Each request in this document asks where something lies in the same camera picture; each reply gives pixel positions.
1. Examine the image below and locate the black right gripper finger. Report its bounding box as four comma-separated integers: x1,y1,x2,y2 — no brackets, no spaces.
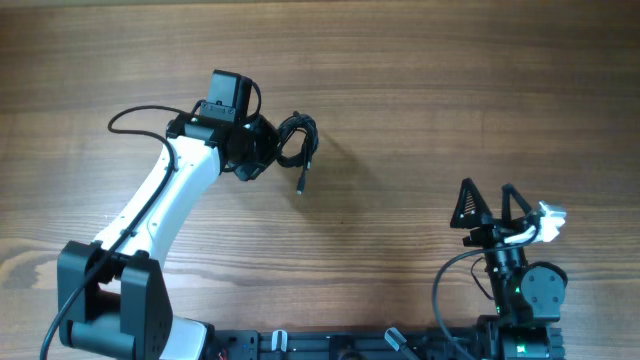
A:
501,183,535,224
450,178,493,229

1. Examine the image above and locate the black USB cable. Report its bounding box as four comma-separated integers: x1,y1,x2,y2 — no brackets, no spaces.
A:
273,111,320,196

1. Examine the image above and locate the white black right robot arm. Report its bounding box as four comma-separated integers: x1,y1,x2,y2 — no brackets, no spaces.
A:
450,178,568,359

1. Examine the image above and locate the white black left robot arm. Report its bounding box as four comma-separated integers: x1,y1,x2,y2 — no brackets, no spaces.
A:
40,70,281,359

